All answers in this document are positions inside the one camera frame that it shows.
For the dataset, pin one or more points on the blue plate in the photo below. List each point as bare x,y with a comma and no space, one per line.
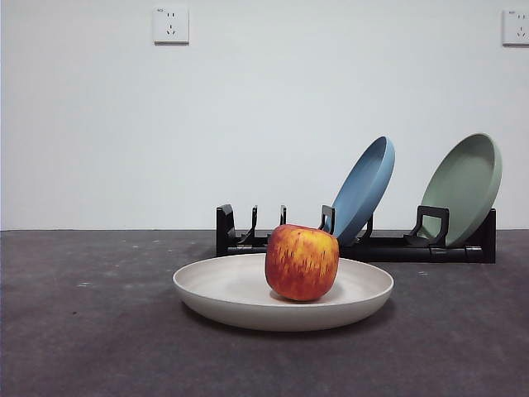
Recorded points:
363,194

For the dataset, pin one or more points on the pale yellow cream plate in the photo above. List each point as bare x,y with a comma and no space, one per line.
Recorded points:
223,297

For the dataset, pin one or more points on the red yellow apple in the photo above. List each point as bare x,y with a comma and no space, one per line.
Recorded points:
301,264

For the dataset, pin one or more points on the black plate rack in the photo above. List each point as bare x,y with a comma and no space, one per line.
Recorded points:
413,253

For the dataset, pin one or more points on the white wall socket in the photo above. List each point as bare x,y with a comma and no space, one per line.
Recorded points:
171,25
516,27

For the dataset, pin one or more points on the green plate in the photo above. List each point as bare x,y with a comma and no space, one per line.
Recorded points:
467,182

